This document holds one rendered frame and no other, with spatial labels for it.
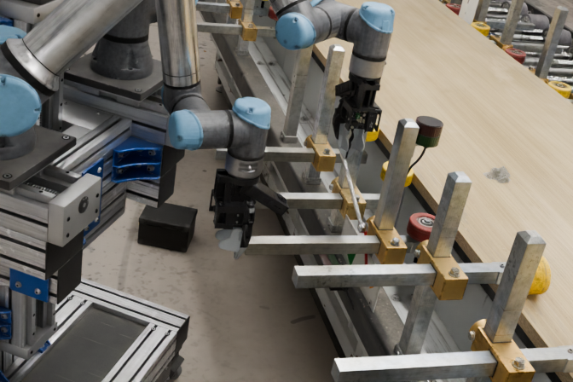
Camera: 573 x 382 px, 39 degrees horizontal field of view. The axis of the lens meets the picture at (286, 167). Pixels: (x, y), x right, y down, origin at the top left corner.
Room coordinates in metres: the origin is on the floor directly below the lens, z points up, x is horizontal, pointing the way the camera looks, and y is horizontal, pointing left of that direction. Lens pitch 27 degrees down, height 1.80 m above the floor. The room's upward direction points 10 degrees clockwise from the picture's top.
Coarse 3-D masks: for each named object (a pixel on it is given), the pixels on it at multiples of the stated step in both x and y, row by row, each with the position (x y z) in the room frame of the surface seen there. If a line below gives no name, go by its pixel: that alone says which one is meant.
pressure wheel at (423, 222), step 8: (416, 216) 1.61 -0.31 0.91; (424, 216) 1.62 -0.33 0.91; (432, 216) 1.63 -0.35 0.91; (408, 224) 1.59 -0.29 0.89; (416, 224) 1.57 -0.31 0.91; (424, 224) 1.59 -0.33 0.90; (432, 224) 1.59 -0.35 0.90; (408, 232) 1.58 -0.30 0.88; (416, 232) 1.57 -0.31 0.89; (424, 232) 1.56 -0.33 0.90
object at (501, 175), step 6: (492, 168) 1.94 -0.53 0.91; (498, 168) 1.94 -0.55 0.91; (504, 168) 1.94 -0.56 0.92; (486, 174) 1.90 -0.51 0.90; (492, 174) 1.90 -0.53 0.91; (498, 174) 1.91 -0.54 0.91; (504, 174) 1.91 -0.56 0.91; (498, 180) 1.88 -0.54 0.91; (504, 180) 1.88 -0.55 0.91; (510, 180) 1.89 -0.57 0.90
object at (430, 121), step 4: (420, 116) 1.64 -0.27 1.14; (424, 116) 1.64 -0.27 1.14; (428, 116) 1.65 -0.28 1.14; (420, 120) 1.62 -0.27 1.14; (424, 120) 1.62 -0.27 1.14; (428, 120) 1.62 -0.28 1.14; (432, 120) 1.63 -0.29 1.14; (436, 120) 1.63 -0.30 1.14; (428, 124) 1.60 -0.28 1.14; (432, 124) 1.60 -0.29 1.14; (436, 124) 1.61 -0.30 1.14; (440, 124) 1.61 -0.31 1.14; (428, 136) 1.60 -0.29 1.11; (416, 144) 1.60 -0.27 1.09; (424, 148) 1.62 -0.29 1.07; (424, 152) 1.62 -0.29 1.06; (412, 156) 1.60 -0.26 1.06; (420, 156) 1.62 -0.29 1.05; (416, 160) 1.62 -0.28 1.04; (412, 164) 1.62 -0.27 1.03; (408, 168) 1.62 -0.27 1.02; (408, 172) 1.62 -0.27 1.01
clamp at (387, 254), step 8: (368, 224) 1.62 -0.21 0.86; (368, 232) 1.61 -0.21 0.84; (376, 232) 1.58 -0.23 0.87; (384, 232) 1.58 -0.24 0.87; (392, 232) 1.59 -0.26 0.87; (384, 240) 1.54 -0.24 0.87; (400, 240) 1.55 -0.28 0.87; (384, 248) 1.53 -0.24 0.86; (392, 248) 1.52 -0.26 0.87; (400, 248) 1.53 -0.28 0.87; (384, 256) 1.52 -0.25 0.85; (392, 256) 1.52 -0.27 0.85; (400, 256) 1.53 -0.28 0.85
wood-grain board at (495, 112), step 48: (336, 0) 3.31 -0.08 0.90; (384, 0) 3.45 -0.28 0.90; (432, 0) 3.60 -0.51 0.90; (432, 48) 2.90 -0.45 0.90; (480, 48) 3.01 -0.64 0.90; (384, 96) 2.33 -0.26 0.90; (432, 96) 2.40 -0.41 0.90; (480, 96) 2.48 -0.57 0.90; (528, 96) 2.56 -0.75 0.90; (384, 144) 2.04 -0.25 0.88; (480, 144) 2.10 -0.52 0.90; (528, 144) 2.16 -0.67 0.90; (432, 192) 1.76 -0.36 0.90; (480, 192) 1.80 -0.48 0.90; (528, 192) 1.85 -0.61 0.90; (480, 240) 1.57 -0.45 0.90; (528, 336) 1.28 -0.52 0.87
